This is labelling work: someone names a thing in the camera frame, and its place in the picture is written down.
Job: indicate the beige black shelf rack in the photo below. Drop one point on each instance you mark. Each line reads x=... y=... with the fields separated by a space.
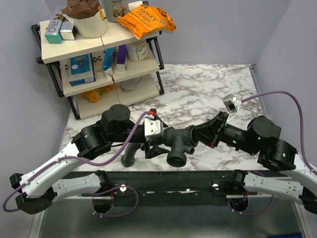
x=55 y=58

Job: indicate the silver white box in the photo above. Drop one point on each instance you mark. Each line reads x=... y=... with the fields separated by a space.
x=68 y=31

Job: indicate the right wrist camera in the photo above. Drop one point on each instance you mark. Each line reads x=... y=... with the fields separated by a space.
x=233 y=105

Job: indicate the white skull cup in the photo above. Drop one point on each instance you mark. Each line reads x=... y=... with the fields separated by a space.
x=115 y=9

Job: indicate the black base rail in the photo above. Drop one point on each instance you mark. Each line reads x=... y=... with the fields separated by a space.
x=191 y=188

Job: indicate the blue white tube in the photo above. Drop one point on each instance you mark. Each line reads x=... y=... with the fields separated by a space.
x=108 y=61

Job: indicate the purple white tube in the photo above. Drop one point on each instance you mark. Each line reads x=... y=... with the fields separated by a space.
x=121 y=62

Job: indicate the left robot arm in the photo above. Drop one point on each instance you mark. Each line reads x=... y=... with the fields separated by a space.
x=97 y=145

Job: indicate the teal white box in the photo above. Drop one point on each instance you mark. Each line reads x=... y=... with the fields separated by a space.
x=52 y=34

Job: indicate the blue razor box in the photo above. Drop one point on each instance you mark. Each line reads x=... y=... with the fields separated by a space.
x=81 y=70

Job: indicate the white yellow cup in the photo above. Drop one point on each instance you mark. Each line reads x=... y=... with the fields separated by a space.
x=137 y=51

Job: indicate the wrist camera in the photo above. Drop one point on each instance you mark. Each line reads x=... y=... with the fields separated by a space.
x=233 y=105
x=153 y=127

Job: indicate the orange snack bag lower shelf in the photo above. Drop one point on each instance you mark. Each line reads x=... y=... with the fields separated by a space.
x=94 y=95

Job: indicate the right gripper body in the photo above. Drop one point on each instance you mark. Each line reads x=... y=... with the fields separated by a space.
x=222 y=127

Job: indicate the orange honey dijon chip bag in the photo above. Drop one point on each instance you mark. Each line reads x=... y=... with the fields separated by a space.
x=144 y=20

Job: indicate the grey tee pipe fitting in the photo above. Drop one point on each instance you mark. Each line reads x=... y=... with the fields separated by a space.
x=180 y=141

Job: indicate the grey white item lower shelf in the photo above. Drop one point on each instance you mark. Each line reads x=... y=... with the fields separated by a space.
x=130 y=84

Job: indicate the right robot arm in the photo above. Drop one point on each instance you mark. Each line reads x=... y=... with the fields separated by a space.
x=262 y=137

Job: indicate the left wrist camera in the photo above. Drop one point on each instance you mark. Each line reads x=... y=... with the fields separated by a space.
x=153 y=127

